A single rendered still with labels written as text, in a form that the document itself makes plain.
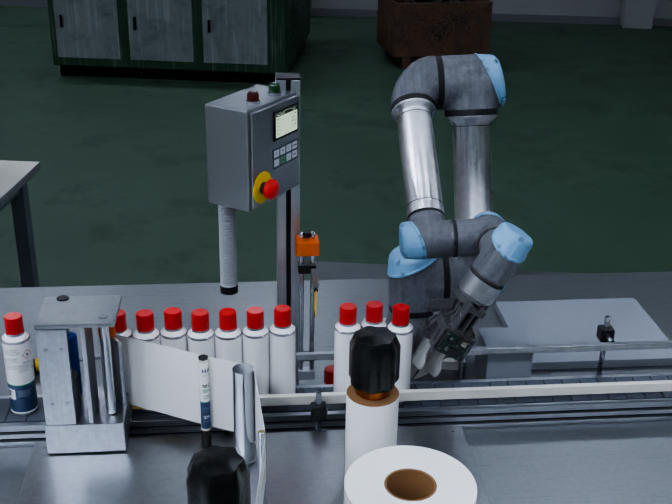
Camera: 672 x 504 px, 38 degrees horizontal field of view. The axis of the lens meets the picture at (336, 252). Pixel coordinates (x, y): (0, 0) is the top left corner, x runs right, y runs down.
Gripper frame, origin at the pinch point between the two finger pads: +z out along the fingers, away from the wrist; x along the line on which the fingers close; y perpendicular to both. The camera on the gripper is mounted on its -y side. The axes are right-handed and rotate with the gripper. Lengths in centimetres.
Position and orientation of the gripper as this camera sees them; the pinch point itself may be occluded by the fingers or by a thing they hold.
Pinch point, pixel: (415, 370)
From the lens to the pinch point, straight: 197.0
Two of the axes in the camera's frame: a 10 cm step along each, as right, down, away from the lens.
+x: 8.5, 4.3, 2.9
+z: -5.1, 8.0, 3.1
